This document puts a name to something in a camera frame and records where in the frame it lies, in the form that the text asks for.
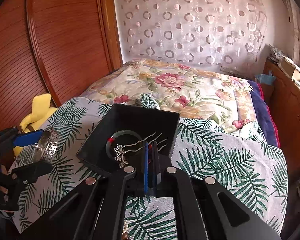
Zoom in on silver cuff bangle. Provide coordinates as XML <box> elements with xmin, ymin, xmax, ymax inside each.
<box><xmin>31</xmin><ymin>129</ymin><xmax>58</xmax><ymax>163</ymax></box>

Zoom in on black square jewelry box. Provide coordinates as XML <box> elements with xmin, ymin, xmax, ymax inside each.
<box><xmin>77</xmin><ymin>103</ymin><xmax>180</xmax><ymax>177</ymax></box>

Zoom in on silver flower hairpin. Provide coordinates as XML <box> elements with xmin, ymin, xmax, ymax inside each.
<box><xmin>114</xmin><ymin>132</ymin><xmax>162</xmax><ymax>167</ymax></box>

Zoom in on green jade bangle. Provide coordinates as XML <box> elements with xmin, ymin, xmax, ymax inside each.
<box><xmin>106</xmin><ymin>130</ymin><xmax>141</xmax><ymax>164</ymax></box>

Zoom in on floral bedspread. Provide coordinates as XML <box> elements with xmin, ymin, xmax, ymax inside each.
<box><xmin>82</xmin><ymin>59</ymin><xmax>257</xmax><ymax>133</ymax></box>

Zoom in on palm leaf print cloth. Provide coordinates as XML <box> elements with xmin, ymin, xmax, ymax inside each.
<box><xmin>12</xmin><ymin>97</ymin><xmax>288</xmax><ymax>239</ymax></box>

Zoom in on wooden wardrobe door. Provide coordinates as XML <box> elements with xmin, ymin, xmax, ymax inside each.
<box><xmin>0</xmin><ymin>0</ymin><xmax>122</xmax><ymax>130</ymax></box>

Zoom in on blue blanket edge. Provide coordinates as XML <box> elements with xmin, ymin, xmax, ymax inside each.
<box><xmin>248</xmin><ymin>80</ymin><xmax>280</xmax><ymax>148</ymax></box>

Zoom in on sheer circle pattern curtain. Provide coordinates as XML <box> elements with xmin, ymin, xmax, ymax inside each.
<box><xmin>114</xmin><ymin>0</ymin><xmax>267</xmax><ymax>73</ymax></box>

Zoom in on wooden side cabinet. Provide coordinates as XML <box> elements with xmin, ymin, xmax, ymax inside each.
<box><xmin>263</xmin><ymin>59</ymin><xmax>300</xmax><ymax>177</ymax></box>

